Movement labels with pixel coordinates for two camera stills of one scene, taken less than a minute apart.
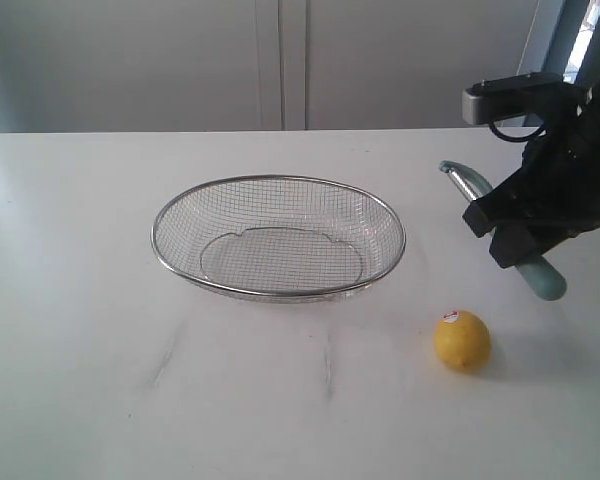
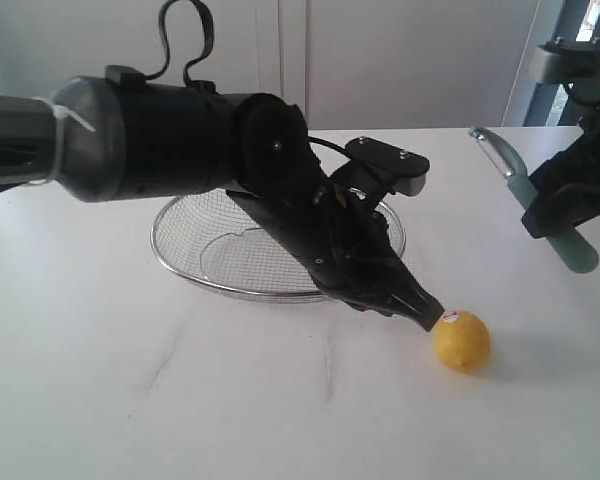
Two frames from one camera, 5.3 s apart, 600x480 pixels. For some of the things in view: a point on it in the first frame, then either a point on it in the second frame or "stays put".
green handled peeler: (540, 273) → (571, 245)
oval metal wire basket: (277, 238) stays put
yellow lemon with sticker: (462, 340) stays put
